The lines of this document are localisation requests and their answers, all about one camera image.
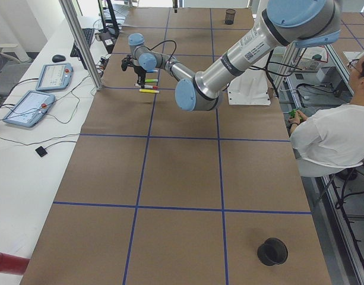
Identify red capped white marker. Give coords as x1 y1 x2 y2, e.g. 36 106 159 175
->
135 83 158 90

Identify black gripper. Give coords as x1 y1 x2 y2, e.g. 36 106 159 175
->
133 0 178 88

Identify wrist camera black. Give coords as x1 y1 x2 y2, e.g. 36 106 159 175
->
121 55 134 71

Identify black mesh cup near right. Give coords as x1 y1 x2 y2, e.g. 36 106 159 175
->
224 9 236 25

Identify black computer mouse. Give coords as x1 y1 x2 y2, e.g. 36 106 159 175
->
52 54 66 63

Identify blue teach pendant rear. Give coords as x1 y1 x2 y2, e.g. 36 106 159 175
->
36 62 73 91

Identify black mesh cup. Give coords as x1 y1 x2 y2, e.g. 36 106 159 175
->
224 9 236 25
257 237 288 266

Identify white central pedestal column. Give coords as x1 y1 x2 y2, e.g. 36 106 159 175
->
226 0 271 106

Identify person in white shirt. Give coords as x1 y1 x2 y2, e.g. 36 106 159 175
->
288 41 364 178

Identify blue teach pendant front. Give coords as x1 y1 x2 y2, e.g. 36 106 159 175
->
2 90 55 128

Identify aluminium frame post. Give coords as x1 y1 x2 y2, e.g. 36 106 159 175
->
59 0 103 91

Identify blue teach pendant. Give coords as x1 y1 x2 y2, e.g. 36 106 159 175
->
2 90 55 128
36 62 73 91

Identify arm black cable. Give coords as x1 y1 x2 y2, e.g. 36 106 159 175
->
147 40 178 65

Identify black keyboard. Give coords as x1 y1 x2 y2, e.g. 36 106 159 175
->
69 27 96 59

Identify small black square sensor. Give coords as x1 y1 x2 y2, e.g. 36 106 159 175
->
35 146 48 157

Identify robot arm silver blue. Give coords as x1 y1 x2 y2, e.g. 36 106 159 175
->
121 1 343 111

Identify yellow marker pen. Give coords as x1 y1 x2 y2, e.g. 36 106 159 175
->
139 88 159 94

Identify red bottle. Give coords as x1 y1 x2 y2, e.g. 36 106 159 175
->
0 252 30 275

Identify black mesh cup near left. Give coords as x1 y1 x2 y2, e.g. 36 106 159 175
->
257 237 288 266

